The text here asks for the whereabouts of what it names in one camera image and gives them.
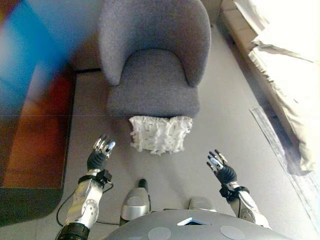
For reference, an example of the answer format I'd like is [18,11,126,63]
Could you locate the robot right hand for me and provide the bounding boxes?
[206,149,238,185]

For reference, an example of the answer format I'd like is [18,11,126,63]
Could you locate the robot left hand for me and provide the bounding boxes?
[86,134,116,171]

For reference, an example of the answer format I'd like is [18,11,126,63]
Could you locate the white fringed cushion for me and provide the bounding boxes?
[128,115,194,156]

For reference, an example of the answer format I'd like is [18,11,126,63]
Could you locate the silver robot right leg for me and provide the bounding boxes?
[187,196,217,213]

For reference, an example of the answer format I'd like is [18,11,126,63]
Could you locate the silver robot leg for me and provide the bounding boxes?
[187,196,217,213]
[119,178,151,227]

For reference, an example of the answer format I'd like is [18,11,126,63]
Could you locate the silver robot left leg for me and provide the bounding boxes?
[119,178,151,227]

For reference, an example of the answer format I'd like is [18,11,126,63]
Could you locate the grey robot torso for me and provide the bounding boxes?
[99,209,293,240]

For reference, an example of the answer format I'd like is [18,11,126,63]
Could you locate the brown wooden furniture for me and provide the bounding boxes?
[0,0,77,221]

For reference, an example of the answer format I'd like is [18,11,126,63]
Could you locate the grey patterned rug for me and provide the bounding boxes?
[249,107,320,226]

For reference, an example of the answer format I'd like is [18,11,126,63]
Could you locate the grey upholstered armchair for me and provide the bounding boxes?
[98,0,212,118]

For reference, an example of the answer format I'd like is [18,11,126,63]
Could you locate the white bed duvet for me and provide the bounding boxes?
[232,0,320,63]

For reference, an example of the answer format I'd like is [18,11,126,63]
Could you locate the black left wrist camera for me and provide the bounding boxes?
[96,169,112,185]

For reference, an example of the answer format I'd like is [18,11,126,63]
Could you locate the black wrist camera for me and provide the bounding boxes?
[96,169,112,185]
[219,186,237,201]

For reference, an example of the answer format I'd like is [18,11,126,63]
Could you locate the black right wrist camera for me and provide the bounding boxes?
[219,186,237,201]

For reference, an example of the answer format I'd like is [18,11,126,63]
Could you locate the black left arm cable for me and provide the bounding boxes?
[56,182,115,226]

